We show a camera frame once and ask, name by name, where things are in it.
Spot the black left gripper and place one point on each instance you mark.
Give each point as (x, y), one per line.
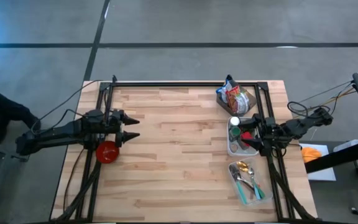
(115, 124)

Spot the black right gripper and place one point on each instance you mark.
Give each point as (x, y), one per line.
(266, 133)

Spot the green-lidded spice jar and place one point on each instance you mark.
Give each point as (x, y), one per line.
(235, 132)

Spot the white-lidded spice jar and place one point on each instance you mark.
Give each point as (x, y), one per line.
(235, 120)

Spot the red noodle packet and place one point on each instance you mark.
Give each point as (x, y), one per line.
(233, 98)

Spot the plain steel spoon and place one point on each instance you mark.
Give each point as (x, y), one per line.
(234, 171)

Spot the blue white snack packet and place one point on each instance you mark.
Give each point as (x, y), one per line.
(222, 91)

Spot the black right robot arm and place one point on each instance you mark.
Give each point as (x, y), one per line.
(300, 126)

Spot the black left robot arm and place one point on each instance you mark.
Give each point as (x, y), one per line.
(57, 132)

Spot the white plastic bin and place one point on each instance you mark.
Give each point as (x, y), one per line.
(232, 152)

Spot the red bowl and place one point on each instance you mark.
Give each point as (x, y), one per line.
(107, 152)

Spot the dark grey plastic bin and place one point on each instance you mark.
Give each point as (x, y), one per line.
(252, 99)

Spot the clear plastic bin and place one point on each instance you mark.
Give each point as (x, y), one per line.
(267, 186)

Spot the orange cloth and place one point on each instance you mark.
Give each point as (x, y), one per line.
(311, 154)

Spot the white paper sheet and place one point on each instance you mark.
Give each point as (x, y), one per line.
(325, 174)

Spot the white plastic container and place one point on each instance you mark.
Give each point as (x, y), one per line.
(346, 144)

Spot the person's leg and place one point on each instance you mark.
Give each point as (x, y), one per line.
(2, 112)

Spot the black rig frame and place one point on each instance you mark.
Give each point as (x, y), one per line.
(197, 83)

